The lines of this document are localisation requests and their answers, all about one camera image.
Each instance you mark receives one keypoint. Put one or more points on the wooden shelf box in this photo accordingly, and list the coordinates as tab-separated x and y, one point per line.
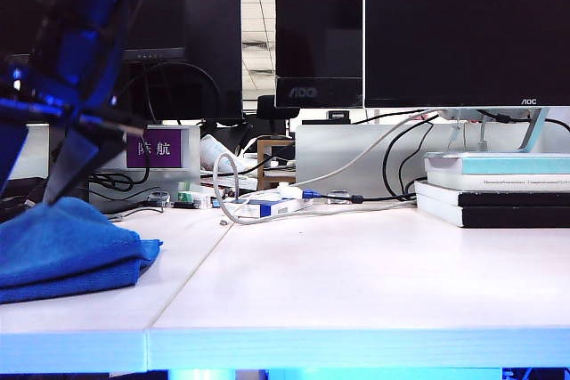
263	166

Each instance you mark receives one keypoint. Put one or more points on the black pen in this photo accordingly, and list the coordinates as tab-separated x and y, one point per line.
184	205

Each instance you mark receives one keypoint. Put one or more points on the crumpled silver foil packet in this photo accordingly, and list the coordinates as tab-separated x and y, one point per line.
159	199

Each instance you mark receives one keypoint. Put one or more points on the blue binder clip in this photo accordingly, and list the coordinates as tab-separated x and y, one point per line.
215	202

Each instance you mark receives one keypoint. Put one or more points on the thin black cover book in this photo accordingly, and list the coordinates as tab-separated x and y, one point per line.
512	199

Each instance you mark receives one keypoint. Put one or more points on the purple name sign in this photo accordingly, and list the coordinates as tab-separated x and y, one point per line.
153	148

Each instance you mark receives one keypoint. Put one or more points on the small grey box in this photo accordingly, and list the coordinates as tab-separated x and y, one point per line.
338	115

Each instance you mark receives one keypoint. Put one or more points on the black office chair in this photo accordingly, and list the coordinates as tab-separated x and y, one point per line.
271	108

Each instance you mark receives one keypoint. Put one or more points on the blue white medicine box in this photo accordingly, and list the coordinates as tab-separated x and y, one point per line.
267	210

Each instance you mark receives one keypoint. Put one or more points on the large black AOC monitor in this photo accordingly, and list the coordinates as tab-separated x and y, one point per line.
467	28

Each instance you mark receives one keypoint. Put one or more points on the blue microfiber rag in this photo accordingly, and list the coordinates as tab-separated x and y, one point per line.
67	251

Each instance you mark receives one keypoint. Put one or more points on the green white carton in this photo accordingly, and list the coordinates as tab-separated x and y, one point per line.
191	197

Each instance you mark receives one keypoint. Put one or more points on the silver loop monitor stand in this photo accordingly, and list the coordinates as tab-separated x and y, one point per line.
532	131

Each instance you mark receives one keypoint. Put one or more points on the small black AOC monitor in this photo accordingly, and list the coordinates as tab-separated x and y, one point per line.
318	28

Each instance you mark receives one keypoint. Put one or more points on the frosted desk partition panel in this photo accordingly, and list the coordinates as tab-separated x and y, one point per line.
190	148

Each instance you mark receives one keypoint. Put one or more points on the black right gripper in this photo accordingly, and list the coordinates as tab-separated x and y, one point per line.
26	106

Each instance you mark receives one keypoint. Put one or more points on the teal cover book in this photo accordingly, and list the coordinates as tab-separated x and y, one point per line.
512	164

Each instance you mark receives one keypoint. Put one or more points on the cream white book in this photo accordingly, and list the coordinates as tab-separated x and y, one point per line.
454	182

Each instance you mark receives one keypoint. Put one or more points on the silver desk partition panel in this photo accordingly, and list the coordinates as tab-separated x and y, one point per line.
338	157

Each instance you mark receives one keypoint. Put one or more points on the thick black cover book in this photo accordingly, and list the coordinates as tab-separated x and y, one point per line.
512	217

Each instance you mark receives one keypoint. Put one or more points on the silver partition foot clamp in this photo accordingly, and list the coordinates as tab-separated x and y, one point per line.
338	196

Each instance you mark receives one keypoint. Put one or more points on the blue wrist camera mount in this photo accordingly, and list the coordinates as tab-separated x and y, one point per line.
89	55

